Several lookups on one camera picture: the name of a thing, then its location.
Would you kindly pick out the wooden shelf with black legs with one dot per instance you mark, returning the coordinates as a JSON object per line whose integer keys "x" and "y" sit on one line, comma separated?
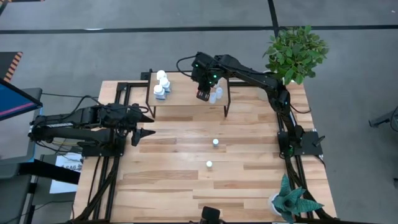
{"x": 186, "y": 93}

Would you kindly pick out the red medicine bottle white cap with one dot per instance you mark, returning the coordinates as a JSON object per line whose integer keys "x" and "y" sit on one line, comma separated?
{"x": 209, "y": 164}

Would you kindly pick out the monitor with blue screen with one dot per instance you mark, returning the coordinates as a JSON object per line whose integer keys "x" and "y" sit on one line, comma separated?
{"x": 15, "y": 101}

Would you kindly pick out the black aluminium table frame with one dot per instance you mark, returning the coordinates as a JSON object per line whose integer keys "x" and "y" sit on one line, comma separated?
{"x": 144, "y": 75}

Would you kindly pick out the black cart beam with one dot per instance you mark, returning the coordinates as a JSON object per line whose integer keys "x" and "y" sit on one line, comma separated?
{"x": 46, "y": 171}

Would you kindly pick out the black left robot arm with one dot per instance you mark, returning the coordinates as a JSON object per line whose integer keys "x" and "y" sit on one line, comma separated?
{"x": 62, "y": 121}

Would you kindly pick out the teal-leaved plant in white pot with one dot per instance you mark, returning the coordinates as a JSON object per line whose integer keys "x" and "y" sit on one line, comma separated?
{"x": 292, "y": 202}

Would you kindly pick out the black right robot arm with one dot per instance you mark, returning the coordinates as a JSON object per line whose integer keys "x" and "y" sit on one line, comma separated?
{"x": 248, "y": 74}

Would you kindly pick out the black table-level camera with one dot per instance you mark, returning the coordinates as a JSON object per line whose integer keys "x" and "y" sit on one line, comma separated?
{"x": 211, "y": 214}

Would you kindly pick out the translucent white medicine bottle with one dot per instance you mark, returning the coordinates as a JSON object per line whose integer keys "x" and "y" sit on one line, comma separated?
{"x": 212, "y": 99}
{"x": 219, "y": 92}

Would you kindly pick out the blue medicine bottle white cap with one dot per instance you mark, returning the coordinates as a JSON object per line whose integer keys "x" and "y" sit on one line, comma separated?
{"x": 215, "y": 142}

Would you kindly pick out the black yellow striped mat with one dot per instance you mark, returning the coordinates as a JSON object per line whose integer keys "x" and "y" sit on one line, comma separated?
{"x": 14, "y": 65}

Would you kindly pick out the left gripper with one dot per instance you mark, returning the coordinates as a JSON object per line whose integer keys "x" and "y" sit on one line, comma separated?
{"x": 130, "y": 119}

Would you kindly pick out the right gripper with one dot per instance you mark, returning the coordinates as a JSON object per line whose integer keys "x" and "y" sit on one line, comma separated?
{"x": 203, "y": 71}

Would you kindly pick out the white paper sheet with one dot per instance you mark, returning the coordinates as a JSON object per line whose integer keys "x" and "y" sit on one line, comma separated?
{"x": 70, "y": 160}

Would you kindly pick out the white bottle with blue label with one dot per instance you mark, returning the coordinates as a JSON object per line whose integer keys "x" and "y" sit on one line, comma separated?
{"x": 161, "y": 74}
{"x": 159, "y": 90}
{"x": 164, "y": 83}

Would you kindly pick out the grey equipment cart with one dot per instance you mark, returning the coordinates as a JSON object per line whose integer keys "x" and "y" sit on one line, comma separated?
{"x": 12, "y": 140}

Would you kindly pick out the green tree in white pot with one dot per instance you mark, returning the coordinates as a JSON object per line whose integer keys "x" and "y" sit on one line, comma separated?
{"x": 295, "y": 53}

